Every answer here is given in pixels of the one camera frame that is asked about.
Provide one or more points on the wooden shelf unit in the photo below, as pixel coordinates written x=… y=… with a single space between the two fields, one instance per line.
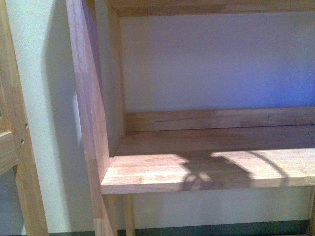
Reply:
x=16 y=151
x=184 y=150

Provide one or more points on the wooden shelf unit at left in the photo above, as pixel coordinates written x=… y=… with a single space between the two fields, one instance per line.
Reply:
x=16 y=151

